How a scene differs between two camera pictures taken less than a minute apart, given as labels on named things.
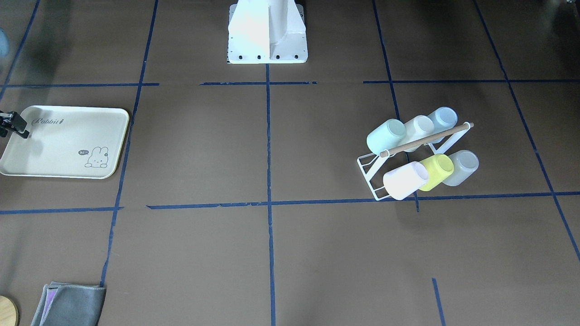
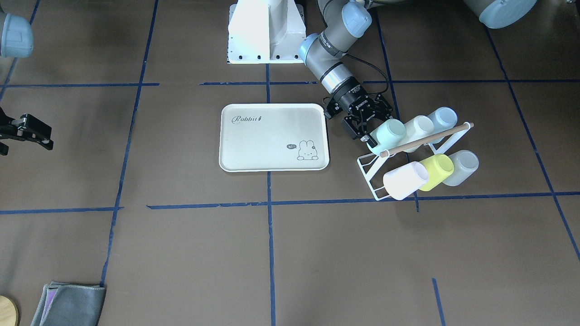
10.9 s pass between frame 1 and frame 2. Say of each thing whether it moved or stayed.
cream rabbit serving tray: moved
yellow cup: stayed
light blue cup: stayed
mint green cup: stayed
